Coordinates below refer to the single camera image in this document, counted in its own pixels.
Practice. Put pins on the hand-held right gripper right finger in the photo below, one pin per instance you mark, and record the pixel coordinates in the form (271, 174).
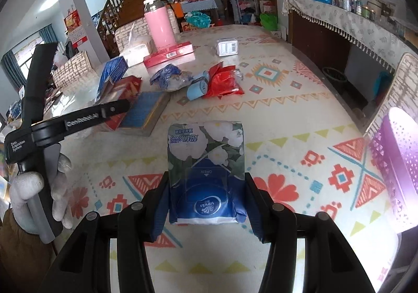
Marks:
(254, 211)

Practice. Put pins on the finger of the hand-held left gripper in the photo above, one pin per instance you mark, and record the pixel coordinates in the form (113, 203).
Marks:
(39, 84)
(98, 115)

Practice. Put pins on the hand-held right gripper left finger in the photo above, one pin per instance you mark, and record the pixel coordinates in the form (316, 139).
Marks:
(160, 211)

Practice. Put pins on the floral blue tissue pack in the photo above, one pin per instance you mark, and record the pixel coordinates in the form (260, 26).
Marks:
(205, 156)

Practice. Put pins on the red plastic bag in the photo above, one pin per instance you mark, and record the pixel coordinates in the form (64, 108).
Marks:
(222, 82)

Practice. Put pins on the small white medicine box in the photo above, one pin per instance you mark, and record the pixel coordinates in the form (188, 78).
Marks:
(228, 47)

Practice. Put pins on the purple perforated basket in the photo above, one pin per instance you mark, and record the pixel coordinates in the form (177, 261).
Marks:
(392, 156)

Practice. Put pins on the person's left forearm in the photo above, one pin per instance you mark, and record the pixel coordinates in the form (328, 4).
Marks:
(19, 253)

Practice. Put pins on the person's left hand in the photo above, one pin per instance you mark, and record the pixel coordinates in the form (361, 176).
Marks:
(23, 201)

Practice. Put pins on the blue window curtain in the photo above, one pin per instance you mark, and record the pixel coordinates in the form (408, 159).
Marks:
(48, 33)
(11, 67)

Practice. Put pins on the red carton box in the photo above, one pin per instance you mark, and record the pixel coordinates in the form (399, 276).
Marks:
(127, 87)

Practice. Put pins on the blue flat box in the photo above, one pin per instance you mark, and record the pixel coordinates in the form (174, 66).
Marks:
(143, 110)

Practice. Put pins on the blue striped box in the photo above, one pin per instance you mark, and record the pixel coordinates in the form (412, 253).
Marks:
(112, 71)

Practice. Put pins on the white soft tissue pack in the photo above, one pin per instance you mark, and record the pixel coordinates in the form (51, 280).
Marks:
(137, 54)

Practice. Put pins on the crumpled blue plastic bag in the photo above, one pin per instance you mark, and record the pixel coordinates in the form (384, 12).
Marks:
(168, 79)

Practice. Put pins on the flat red box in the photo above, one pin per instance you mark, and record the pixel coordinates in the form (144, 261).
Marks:
(169, 56)

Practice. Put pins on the pink thermos bottle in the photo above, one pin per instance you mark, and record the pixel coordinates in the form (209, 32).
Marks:
(160, 28)

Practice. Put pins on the patterned tablecloth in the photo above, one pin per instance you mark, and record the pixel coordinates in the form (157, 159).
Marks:
(294, 110)

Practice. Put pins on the teal bag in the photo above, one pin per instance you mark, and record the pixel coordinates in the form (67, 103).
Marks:
(197, 19)

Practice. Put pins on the black woven basket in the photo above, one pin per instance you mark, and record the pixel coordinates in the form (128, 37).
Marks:
(334, 79)

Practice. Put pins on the dark wooden sideboard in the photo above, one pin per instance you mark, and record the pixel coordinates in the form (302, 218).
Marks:
(313, 38)

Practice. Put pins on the white trolley rack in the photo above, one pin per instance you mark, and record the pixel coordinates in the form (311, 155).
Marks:
(245, 5)

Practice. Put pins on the green plastic bag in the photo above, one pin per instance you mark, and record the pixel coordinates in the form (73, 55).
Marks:
(268, 21)

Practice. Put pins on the white lace sideboard cloth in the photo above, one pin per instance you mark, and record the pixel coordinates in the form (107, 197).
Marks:
(343, 18)

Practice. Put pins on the row of bottles and jars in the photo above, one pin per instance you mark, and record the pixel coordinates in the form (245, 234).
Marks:
(356, 2)

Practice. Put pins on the red wall calendar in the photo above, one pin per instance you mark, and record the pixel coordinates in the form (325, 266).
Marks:
(74, 27)

